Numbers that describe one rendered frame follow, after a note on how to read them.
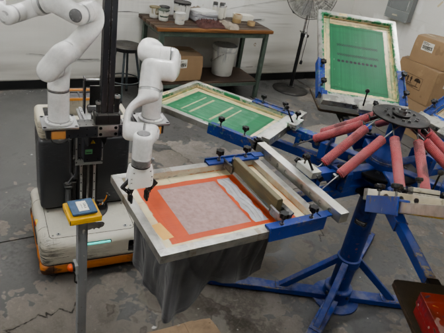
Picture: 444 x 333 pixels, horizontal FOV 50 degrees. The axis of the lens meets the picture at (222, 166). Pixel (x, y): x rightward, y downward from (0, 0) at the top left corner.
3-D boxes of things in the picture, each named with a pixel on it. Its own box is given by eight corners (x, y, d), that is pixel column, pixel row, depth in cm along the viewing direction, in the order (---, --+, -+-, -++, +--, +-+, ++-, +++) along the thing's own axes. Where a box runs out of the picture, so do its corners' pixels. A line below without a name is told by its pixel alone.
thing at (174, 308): (168, 324, 203) (178, 247, 183) (164, 318, 206) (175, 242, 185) (256, 296, 226) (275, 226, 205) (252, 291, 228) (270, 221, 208)
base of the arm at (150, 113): (133, 110, 242) (135, 82, 235) (156, 110, 247) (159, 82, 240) (141, 123, 230) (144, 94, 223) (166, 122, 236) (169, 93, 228)
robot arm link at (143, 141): (136, 119, 185) (160, 121, 186) (134, 143, 190) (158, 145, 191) (132, 135, 172) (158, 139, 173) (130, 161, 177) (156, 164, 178)
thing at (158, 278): (163, 326, 203) (173, 248, 182) (127, 259, 235) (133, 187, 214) (170, 324, 204) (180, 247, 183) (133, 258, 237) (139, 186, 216)
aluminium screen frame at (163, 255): (159, 264, 173) (160, 256, 171) (110, 182, 215) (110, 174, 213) (323, 225, 211) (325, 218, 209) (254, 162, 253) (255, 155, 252)
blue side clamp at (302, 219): (268, 242, 196) (271, 228, 193) (261, 235, 200) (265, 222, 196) (323, 228, 211) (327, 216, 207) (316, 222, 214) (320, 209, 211)
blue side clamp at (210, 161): (207, 174, 236) (209, 162, 233) (202, 170, 240) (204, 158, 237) (256, 167, 251) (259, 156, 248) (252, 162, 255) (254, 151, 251)
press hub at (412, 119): (331, 328, 287) (407, 127, 222) (293, 284, 315) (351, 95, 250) (376, 310, 306) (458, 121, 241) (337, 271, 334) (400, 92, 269)
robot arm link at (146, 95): (160, 94, 191) (154, 145, 188) (127, 90, 189) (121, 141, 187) (160, 88, 183) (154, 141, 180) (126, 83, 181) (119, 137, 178)
